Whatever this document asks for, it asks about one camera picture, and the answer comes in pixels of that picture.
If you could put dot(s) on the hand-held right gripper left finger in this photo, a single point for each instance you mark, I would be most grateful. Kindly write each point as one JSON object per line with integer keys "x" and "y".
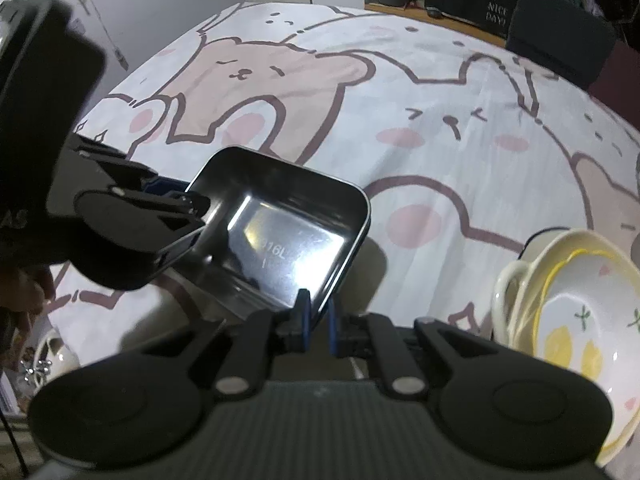
{"x": 303, "y": 320}

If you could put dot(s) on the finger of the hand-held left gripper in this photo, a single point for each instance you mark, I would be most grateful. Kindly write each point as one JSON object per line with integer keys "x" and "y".
{"x": 155, "y": 187}
{"x": 170, "y": 207}

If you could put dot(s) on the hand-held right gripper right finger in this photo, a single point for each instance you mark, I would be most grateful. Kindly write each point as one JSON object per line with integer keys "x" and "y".
{"x": 334, "y": 330}

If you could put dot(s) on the large rectangular steel container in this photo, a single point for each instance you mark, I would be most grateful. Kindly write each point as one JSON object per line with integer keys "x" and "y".
{"x": 280, "y": 240}

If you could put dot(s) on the lemon print ceramic bowl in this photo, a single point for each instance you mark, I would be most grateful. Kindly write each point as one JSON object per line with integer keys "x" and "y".
{"x": 585, "y": 310}

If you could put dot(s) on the person's left hand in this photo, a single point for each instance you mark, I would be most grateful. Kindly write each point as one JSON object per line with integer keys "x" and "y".
{"x": 35, "y": 287}

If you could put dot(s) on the white patterned object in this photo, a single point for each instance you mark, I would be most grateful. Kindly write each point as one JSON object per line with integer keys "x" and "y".
{"x": 50, "y": 355}

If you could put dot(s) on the bear print tablecloth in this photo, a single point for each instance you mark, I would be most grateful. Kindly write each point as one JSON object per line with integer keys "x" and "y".
{"x": 350, "y": 110}

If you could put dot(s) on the black computer mouse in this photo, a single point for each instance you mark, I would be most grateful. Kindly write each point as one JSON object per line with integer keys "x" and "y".
{"x": 434, "y": 11}

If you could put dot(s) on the black printed cloth cover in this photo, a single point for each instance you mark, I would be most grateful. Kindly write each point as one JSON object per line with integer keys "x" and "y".
{"x": 465, "y": 0}

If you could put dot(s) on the dark blue chair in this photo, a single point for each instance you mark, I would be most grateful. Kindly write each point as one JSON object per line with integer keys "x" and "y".
{"x": 560, "y": 40}

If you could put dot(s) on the maroon chair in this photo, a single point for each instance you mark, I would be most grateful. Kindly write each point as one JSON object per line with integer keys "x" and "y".
{"x": 622, "y": 95}

